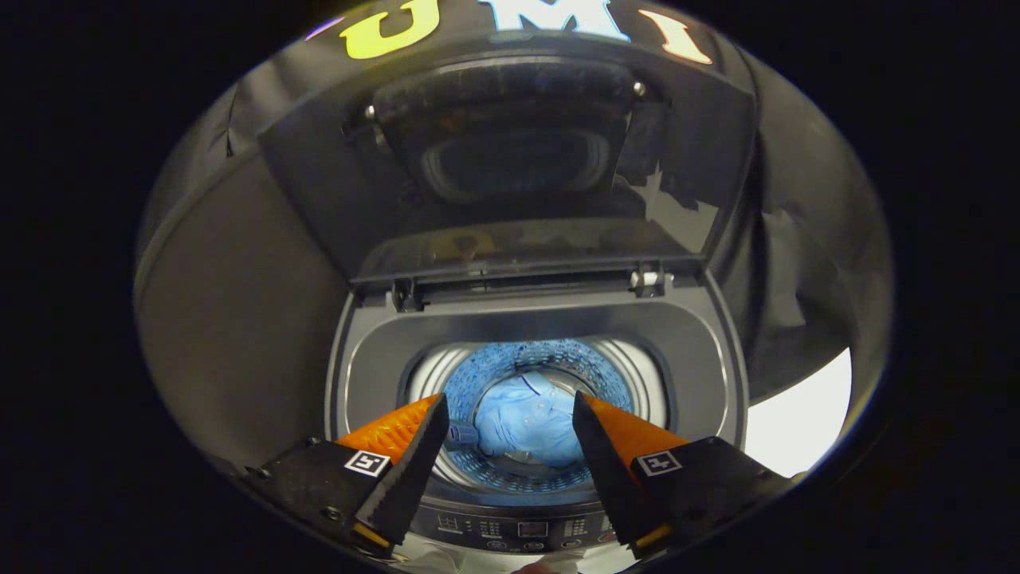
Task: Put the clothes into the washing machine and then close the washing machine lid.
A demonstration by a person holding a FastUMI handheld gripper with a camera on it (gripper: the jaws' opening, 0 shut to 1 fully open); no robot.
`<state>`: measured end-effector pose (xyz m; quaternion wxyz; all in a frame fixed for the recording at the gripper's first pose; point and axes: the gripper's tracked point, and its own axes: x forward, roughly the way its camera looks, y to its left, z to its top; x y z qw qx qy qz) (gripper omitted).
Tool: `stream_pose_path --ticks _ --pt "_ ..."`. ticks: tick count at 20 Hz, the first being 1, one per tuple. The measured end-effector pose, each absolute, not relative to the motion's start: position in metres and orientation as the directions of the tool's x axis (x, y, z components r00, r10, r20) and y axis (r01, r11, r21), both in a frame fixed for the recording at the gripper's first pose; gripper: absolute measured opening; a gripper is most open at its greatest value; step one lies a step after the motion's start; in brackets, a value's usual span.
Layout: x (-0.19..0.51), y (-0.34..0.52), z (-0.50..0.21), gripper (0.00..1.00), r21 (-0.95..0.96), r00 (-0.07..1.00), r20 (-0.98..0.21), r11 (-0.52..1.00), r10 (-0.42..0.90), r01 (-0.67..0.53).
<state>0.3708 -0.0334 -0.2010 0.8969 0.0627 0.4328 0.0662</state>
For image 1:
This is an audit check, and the black backdrop cloth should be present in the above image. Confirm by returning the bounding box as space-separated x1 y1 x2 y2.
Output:
135 0 893 403

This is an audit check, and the grey washing machine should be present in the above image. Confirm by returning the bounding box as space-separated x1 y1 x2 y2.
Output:
323 267 751 555

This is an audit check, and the white flat board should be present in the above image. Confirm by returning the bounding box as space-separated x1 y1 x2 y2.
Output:
745 348 852 478

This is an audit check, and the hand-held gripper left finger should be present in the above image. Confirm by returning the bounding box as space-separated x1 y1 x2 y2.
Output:
243 393 451 555

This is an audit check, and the light blue polo shirt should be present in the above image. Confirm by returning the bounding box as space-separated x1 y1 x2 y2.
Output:
474 372 587 469

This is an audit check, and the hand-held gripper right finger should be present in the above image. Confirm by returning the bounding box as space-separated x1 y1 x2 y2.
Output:
572 391 802 559

